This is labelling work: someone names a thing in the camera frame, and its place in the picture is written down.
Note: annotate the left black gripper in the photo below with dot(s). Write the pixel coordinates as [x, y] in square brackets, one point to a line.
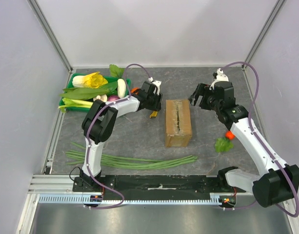
[156, 107]

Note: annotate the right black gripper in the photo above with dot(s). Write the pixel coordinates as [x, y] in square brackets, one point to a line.
[201, 95]

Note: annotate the yellow utility knife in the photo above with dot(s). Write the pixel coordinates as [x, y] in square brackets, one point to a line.
[154, 114]

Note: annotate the brown cardboard express box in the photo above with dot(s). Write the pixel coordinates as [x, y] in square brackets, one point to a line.
[178, 128]

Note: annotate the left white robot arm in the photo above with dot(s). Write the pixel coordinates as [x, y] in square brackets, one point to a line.
[100, 120]

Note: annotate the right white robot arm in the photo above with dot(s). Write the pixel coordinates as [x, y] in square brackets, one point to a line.
[276, 181]

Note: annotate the orange toy pumpkin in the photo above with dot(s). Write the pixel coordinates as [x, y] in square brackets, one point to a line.
[135, 90]

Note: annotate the white eggplant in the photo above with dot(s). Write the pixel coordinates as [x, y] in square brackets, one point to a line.
[121, 88]

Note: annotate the purple onion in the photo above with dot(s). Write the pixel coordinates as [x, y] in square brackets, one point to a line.
[113, 98]

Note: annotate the green leaf behind tray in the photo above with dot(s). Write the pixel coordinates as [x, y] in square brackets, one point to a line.
[115, 71]

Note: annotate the white mushroom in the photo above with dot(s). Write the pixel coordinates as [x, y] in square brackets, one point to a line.
[101, 97]

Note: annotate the green lettuce leaf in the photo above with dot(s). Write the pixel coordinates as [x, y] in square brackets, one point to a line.
[223, 144]

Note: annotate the yellow napa cabbage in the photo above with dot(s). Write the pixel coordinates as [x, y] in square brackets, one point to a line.
[93, 80]

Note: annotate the green long beans bunch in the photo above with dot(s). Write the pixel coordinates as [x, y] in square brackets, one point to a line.
[128, 163]

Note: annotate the green leafy vegetable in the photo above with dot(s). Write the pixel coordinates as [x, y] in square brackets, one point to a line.
[88, 93]

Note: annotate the green bok choy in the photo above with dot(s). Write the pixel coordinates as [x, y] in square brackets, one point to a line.
[67, 104]

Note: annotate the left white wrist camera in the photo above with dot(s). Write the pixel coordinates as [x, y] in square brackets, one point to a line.
[154, 87]

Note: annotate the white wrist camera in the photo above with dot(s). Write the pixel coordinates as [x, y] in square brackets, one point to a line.
[154, 87]
[219, 75]

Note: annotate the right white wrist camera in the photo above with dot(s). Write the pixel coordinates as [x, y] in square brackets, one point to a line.
[219, 75]

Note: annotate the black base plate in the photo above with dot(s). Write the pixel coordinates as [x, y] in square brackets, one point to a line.
[192, 183]

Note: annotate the white slotted cable duct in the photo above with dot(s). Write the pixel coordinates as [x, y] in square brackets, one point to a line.
[90, 199]

